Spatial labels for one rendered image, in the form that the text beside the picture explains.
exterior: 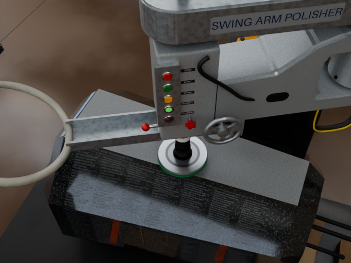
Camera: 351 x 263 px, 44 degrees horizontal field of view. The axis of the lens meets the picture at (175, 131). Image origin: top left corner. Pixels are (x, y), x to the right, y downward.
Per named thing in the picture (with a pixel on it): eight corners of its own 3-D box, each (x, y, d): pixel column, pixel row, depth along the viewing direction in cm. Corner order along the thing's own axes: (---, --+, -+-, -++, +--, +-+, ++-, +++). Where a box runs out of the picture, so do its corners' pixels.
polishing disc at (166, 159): (199, 180, 183) (199, 178, 182) (151, 167, 187) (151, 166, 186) (212, 141, 195) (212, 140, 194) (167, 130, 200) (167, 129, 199)
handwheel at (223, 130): (235, 123, 169) (239, 96, 157) (242, 143, 163) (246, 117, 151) (197, 128, 167) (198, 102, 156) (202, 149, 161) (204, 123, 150)
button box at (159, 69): (179, 119, 157) (178, 59, 134) (180, 124, 155) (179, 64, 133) (156, 121, 156) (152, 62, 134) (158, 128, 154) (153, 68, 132)
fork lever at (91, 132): (233, 102, 185) (234, 94, 181) (245, 138, 173) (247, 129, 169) (67, 120, 177) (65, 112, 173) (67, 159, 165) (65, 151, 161)
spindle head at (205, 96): (239, 92, 183) (253, 0, 148) (254, 133, 169) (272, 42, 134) (153, 104, 179) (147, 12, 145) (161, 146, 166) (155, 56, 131)
